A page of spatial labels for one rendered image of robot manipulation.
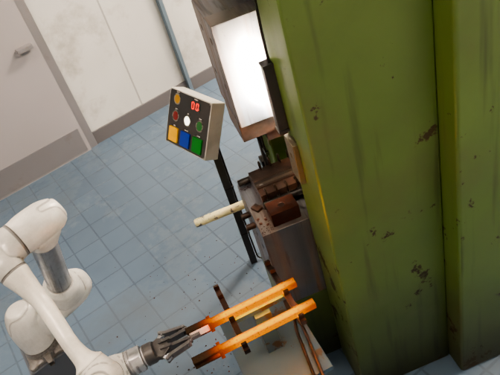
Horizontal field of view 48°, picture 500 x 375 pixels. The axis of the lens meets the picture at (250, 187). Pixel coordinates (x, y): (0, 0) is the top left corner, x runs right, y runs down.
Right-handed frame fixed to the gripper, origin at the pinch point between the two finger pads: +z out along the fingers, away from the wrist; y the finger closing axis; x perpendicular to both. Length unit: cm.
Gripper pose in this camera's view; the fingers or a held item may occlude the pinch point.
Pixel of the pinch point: (199, 329)
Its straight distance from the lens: 201.0
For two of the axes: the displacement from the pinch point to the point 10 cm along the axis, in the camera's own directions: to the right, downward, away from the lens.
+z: 9.0, -4.1, 1.5
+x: -2.4, -7.5, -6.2
